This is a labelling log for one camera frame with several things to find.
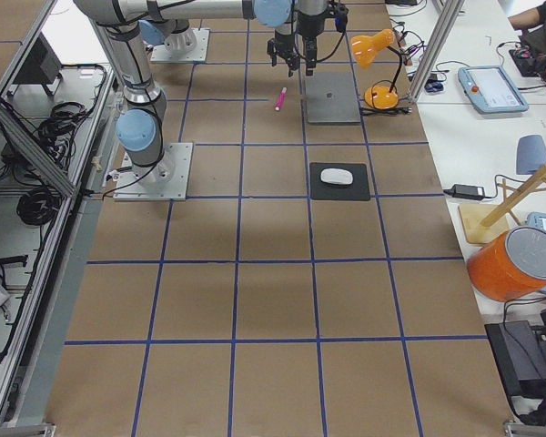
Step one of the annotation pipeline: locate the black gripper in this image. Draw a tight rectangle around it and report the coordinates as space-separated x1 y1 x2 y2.
296 0 348 39
267 31 318 76

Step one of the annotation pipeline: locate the pink marker pen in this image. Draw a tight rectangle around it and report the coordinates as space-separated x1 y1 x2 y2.
274 86 288 112

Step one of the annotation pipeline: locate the white computer mouse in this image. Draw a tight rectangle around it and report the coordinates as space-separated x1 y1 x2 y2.
319 168 354 186

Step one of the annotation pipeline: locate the silver laptop notebook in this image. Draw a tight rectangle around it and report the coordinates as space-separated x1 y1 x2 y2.
305 71 360 125

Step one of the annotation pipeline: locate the black mousepad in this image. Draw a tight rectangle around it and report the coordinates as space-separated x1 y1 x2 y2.
309 162 370 201

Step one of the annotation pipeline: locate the orange desk lamp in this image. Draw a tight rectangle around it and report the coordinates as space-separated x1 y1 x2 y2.
350 29 402 111

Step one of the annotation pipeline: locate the blue teach pendant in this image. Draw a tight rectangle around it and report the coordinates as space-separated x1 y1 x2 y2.
457 66 529 115

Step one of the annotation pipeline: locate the black power adapter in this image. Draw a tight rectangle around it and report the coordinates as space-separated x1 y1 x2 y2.
443 184 491 201

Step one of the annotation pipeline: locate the wooden stand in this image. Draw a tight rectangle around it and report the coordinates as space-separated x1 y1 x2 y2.
459 164 546 245

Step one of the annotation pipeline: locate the grey blue pad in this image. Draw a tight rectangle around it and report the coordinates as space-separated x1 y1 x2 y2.
516 135 546 175

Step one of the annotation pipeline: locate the orange cylindrical container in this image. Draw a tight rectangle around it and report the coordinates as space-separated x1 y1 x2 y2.
467 226 546 302

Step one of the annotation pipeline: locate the black electronics box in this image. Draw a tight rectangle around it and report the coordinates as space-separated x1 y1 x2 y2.
485 320 546 399

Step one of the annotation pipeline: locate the black lamp power cable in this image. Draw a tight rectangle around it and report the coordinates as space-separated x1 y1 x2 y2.
359 105 413 117

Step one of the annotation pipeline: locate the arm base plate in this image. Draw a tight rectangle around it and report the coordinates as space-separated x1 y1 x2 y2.
151 28 210 64
112 143 194 201

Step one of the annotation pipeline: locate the aluminium diagonal post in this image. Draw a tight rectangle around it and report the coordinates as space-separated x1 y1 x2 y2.
408 0 464 104

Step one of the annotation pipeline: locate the aluminium frame rail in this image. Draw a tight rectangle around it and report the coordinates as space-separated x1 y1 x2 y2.
0 96 77 198

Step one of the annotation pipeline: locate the black cable bundle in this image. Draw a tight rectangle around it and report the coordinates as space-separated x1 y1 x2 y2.
16 188 61 228

